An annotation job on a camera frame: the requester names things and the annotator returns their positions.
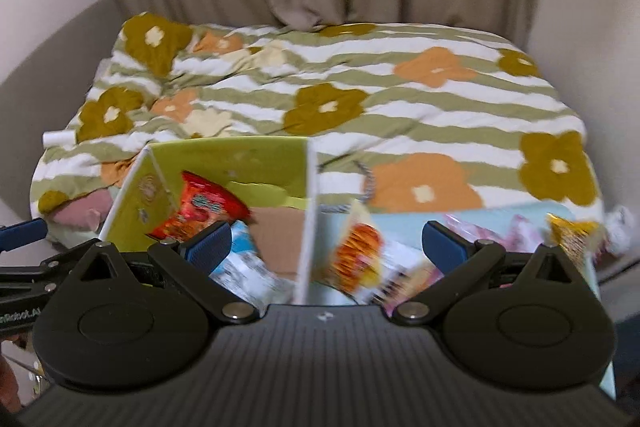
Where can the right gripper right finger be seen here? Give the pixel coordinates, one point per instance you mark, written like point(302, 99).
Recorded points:
point(463, 265)

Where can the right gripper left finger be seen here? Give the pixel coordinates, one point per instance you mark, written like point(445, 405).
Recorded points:
point(189, 265)

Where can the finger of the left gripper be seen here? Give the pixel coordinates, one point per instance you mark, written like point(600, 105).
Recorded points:
point(22, 234)

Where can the pink film-strip snack bag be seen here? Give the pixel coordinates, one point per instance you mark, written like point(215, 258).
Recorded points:
point(521, 236)

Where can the gold cocoa pillows snack bag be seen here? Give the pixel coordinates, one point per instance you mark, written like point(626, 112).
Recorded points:
point(578, 239)

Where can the person's left hand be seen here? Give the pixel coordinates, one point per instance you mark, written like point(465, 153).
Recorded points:
point(9, 387)

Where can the blue white snack bag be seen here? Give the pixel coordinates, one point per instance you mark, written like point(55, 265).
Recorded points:
point(245, 274)

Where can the red chip bag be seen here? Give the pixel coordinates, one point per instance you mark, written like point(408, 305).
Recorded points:
point(202, 203)

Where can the light blue daisy tablecloth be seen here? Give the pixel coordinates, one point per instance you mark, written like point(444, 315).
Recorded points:
point(535, 326)

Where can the Oishi white orange snack bag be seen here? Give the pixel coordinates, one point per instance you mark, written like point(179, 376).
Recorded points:
point(372, 269)

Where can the white cylinder roll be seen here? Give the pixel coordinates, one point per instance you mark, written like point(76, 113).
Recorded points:
point(58, 138)

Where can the green cardboard snack box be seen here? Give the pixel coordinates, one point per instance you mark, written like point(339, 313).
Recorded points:
point(275, 176)

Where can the floral striped green duvet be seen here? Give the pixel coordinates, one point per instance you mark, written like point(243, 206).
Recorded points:
point(418, 117)

